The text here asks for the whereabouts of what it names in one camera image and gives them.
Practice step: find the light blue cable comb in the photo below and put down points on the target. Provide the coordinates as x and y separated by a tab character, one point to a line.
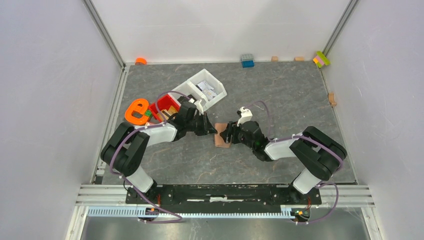
153	213

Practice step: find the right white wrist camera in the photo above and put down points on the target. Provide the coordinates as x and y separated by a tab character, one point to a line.
244	114

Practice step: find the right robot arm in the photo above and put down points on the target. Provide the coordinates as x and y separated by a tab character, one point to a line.
321	155

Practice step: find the blue grey toy block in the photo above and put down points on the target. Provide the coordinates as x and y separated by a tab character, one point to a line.
247	60

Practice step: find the orange tape dispenser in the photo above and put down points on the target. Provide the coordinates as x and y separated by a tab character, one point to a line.
136	113

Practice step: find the white far plastic bin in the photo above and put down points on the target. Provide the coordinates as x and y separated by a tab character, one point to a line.
213	81

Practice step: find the white middle plastic bin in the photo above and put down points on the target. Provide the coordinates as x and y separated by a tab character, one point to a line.
188	88

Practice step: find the flat tan wooden block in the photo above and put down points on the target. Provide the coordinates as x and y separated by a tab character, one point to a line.
299	58

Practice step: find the tan leather card holder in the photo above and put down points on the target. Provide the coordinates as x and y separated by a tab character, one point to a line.
218	140

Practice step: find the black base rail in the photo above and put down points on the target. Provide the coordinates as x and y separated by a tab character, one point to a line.
229	198

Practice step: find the white plastic bin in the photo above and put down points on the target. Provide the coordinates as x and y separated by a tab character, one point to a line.
188	88
213	81

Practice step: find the green pink toy block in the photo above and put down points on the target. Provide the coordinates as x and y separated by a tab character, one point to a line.
321	60

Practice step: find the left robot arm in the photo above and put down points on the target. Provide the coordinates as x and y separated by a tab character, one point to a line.
125	149

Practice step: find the red plastic bin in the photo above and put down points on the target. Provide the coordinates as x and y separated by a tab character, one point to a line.
166	102

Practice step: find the tan item in red bin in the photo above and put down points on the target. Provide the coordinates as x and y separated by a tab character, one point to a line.
167	113

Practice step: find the orange round cap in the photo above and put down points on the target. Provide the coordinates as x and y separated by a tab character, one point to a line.
140	61

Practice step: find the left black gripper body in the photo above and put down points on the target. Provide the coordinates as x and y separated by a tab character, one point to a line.
199	125

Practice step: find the small green block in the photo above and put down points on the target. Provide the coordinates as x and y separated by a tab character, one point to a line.
147	114

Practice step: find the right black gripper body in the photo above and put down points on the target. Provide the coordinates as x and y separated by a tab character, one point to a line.
238	136

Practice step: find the curved wooden piece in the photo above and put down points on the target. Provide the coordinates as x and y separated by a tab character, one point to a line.
331	99

